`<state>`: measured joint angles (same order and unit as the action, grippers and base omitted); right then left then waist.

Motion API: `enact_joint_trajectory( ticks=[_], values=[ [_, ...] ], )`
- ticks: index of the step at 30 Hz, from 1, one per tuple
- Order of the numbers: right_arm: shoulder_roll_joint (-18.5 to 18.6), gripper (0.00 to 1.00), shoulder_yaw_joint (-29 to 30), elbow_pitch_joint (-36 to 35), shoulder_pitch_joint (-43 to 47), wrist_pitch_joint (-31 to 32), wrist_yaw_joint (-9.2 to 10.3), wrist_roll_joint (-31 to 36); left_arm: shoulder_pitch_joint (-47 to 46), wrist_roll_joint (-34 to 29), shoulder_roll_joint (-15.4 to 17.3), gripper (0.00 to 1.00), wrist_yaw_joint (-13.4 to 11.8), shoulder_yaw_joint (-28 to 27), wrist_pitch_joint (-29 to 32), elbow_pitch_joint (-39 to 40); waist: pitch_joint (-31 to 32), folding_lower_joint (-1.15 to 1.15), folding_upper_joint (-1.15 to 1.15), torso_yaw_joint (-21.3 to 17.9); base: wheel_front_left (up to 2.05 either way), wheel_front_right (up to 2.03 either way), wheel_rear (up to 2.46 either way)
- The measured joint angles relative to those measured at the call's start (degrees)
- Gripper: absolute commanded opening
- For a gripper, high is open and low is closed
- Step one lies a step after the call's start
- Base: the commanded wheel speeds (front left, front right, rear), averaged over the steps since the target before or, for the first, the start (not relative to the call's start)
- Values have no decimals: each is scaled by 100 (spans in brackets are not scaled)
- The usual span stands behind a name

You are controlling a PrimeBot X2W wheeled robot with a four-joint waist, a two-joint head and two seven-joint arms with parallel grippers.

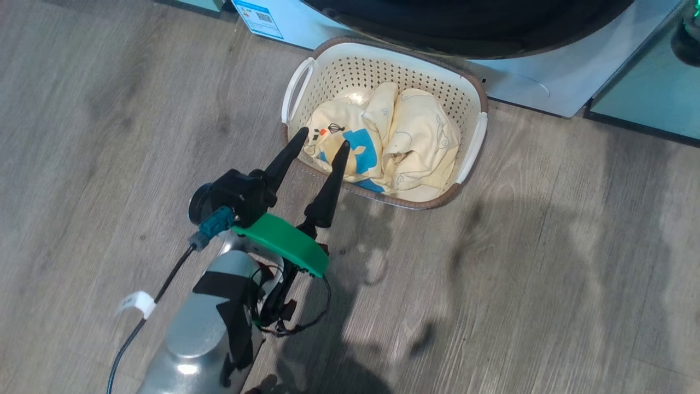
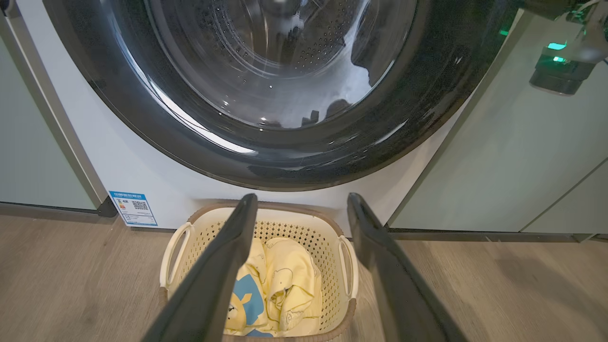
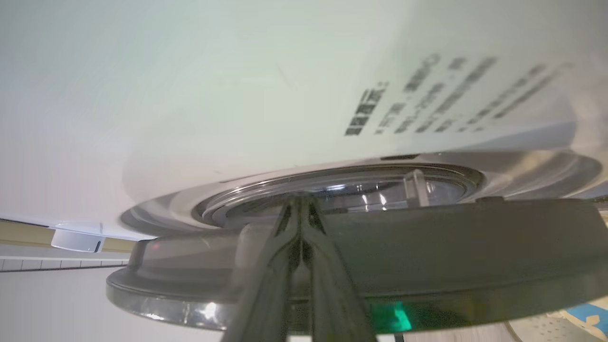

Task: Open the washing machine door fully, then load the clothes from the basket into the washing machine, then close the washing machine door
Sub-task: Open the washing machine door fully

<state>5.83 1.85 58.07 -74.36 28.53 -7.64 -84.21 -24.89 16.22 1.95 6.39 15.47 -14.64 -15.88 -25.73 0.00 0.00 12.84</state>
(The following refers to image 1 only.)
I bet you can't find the round filter cover outline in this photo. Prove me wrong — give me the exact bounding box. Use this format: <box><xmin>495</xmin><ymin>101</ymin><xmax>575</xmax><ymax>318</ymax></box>
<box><xmin>484</xmin><ymin>71</ymin><xmax>551</xmax><ymax>100</ymax></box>

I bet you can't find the thin black wire loop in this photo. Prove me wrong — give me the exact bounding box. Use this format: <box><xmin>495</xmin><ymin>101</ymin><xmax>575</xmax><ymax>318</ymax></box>
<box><xmin>257</xmin><ymin>263</ymin><xmax>333</xmax><ymax>337</ymax></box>

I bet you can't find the white cable tag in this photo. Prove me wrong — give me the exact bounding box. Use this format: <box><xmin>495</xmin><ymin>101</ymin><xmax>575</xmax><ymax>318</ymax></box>
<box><xmin>118</xmin><ymin>291</ymin><xmax>157</xmax><ymax>320</ymax></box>

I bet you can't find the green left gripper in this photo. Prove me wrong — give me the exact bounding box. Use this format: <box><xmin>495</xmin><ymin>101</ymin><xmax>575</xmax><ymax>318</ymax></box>
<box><xmin>232</xmin><ymin>127</ymin><xmax>351</xmax><ymax>332</ymax></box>

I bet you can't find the black cable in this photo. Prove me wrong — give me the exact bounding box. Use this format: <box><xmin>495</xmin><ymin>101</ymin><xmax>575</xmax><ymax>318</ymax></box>
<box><xmin>107</xmin><ymin>241</ymin><xmax>199</xmax><ymax>394</ymax></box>

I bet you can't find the blue white energy label sticker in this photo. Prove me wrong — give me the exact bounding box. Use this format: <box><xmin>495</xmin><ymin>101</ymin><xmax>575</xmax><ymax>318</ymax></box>
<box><xmin>232</xmin><ymin>0</ymin><xmax>285</xmax><ymax>40</ymax></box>

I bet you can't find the white washing machine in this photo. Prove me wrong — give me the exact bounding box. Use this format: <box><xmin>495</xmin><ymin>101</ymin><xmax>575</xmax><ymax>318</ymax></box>
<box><xmin>232</xmin><ymin>0</ymin><xmax>681</xmax><ymax>119</ymax></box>

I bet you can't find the plain pale yellow garment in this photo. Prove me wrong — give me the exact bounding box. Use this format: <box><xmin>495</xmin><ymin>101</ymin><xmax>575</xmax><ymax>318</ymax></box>
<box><xmin>361</xmin><ymin>82</ymin><xmax>461</xmax><ymax>202</ymax></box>

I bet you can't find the cream perforated laundry basket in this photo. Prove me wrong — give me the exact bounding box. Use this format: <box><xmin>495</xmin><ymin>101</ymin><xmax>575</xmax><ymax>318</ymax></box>
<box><xmin>281</xmin><ymin>37</ymin><xmax>489</xmax><ymax>210</ymax></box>

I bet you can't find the pale teal cabinet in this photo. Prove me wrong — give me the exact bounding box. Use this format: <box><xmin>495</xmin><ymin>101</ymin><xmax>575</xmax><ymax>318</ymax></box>
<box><xmin>584</xmin><ymin>0</ymin><xmax>700</xmax><ymax>146</ymax></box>

